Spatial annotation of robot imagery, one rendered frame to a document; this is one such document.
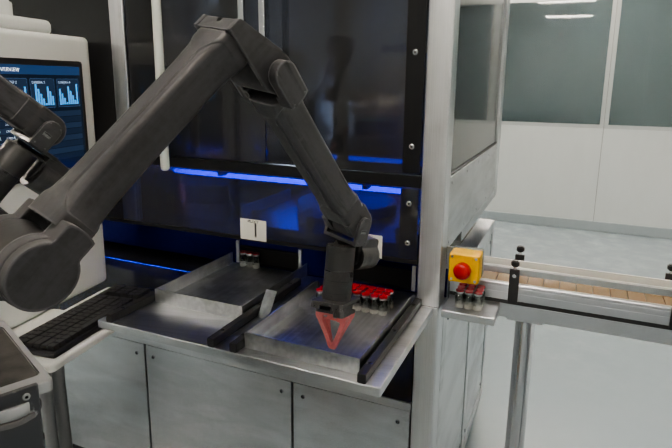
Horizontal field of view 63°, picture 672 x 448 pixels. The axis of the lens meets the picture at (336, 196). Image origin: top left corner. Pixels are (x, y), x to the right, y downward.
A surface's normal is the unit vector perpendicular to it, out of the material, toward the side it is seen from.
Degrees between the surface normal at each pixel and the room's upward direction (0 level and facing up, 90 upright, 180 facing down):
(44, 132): 99
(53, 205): 44
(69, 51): 90
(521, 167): 90
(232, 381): 90
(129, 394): 90
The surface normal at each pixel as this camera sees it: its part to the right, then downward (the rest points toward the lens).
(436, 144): -0.40, 0.18
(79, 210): 0.84, 0.07
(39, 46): 0.96, 0.07
